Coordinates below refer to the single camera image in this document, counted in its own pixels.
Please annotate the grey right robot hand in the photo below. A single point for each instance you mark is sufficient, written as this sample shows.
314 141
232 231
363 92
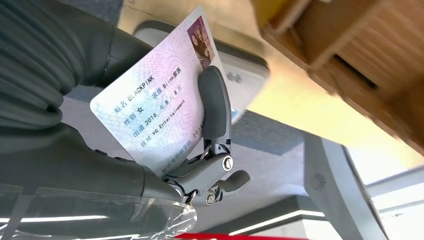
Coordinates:
82 172

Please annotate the grey card reader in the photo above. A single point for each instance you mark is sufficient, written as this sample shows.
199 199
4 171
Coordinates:
245 76

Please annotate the clear plastic wrap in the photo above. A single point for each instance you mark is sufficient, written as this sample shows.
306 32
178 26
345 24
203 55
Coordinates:
172 215

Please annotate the red barrier belt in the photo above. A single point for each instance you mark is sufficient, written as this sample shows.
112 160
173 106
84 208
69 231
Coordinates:
232 236

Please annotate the dark counter with light strip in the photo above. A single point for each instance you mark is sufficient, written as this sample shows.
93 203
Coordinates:
265 212

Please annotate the wooden desk organizer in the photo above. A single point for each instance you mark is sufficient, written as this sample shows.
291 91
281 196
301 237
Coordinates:
364 49

